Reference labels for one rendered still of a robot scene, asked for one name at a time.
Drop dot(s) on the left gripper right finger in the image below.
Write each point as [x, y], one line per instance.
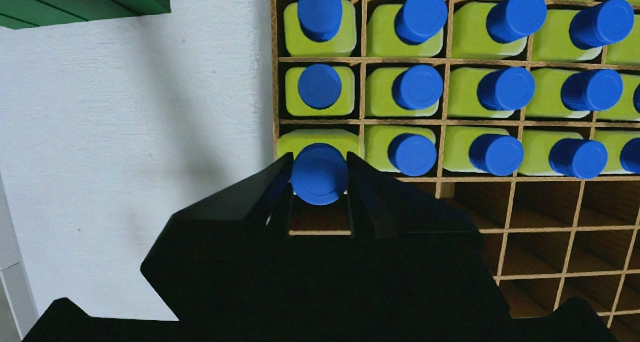
[400, 210]

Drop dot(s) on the brown cardboard carton with grid dividers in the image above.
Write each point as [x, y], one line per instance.
[533, 267]

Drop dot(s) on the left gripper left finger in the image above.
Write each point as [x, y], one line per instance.
[243, 208]

